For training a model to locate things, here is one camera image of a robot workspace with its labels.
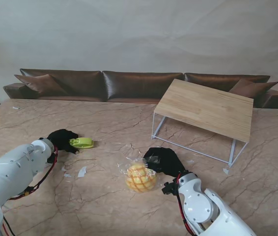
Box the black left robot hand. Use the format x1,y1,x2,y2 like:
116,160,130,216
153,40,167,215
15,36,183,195
47,129,80,155

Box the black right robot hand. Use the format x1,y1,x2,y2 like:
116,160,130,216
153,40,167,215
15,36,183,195
142,147,187,177

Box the lime green sealing clip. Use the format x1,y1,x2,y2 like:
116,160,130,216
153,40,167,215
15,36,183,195
69,137,95,149

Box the golden melon bread bun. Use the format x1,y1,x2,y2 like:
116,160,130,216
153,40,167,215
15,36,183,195
125,162,157,194

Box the clear plastic bread bag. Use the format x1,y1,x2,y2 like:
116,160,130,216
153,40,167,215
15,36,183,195
116,157,158,195

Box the brown leather cushion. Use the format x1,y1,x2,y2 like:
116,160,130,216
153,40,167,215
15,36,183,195
229,79,278,99
14,74,68,97

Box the long brown leather sofa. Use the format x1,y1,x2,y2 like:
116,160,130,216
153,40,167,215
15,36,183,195
3,68,278,109

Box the red left arm cable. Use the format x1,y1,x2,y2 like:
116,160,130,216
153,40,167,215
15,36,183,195
2,146,59,236

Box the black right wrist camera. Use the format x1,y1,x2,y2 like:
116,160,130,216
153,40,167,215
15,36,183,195
162,182,178,196

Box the wooden table white metal frame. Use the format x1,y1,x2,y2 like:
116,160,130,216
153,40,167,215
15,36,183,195
151,78,254,168

